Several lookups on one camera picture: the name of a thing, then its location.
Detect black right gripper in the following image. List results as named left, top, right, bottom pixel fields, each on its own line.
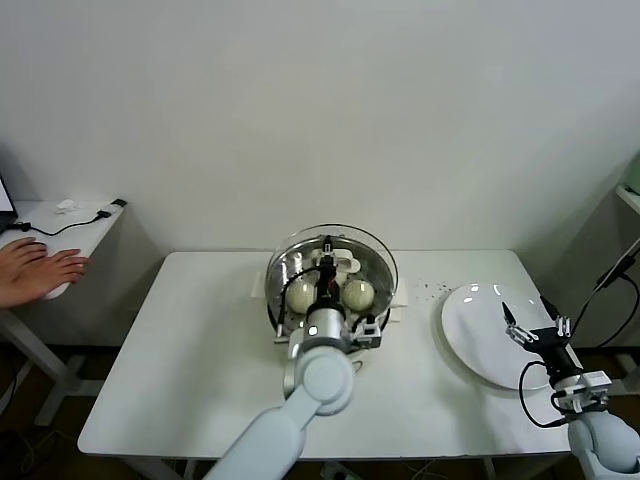
left=500, top=294, right=581, bottom=379

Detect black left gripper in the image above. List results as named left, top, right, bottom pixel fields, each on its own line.
left=314, top=238, right=344, bottom=305

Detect glass pot lid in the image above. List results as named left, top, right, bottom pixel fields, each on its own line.
left=267, top=223, right=400, bottom=326

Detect white steamed baozi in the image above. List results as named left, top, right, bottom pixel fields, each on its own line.
left=342, top=279, right=375, bottom=312
left=286, top=280, right=320, bottom=314

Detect stainless steel steamer basket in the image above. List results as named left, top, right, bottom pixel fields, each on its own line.
left=249, top=239, right=412, bottom=351

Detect person bare hand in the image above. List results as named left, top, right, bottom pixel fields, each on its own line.
left=9, top=248, right=93, bottom=307
left=0, top=238, right=54, bottom=294

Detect white round plate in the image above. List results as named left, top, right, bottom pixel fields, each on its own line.
left=439, top=282, right=571, bottom=392

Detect white right wrist connector box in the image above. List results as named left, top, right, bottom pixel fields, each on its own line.
left=552, top=370, right=611, bottom=414

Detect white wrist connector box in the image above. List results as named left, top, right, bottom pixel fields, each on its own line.
left=552, top=370, right=611, bottom=414
left=349, top=314, right=385, bottom=349

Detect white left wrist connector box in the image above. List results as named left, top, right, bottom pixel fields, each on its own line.
left=349, top=314, right=385, bottom=349

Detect dark crumbs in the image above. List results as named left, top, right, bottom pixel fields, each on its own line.
left=413, top=280, right=451, bottom=301

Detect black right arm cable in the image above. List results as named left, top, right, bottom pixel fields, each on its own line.
left=517, top=360, right=571, bottom=429

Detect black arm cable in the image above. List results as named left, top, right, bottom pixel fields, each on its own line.
left=517, top=360, right=571, bottom=429
left=272, top=267, right=324, bottom=346

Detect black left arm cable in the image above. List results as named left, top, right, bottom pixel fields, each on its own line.
left=272, top=267, right=324, bottom=346

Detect black power cable with plug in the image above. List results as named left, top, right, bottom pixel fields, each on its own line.
left=569, top=239, right=640, bottom=349

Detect black desk cable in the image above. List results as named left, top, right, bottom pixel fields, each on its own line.
left=10, top=209, right=114, bottom=236

